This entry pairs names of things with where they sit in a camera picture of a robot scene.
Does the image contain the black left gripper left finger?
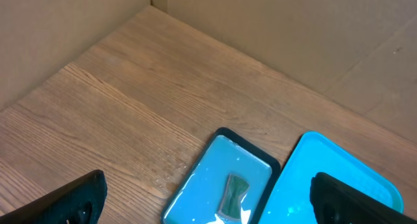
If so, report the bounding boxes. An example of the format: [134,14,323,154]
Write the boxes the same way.
[1,169,108,224]

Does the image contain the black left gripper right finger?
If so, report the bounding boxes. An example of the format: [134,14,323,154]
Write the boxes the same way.
[309,172,416,224]

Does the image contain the green scrub sponge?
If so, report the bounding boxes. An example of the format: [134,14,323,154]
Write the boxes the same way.
[218,174,250,221]

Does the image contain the teal plastic tray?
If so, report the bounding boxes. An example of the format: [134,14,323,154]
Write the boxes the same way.
[259,132,404,224]

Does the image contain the black tray with water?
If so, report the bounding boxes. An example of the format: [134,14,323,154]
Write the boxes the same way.
[160,127,281,223]

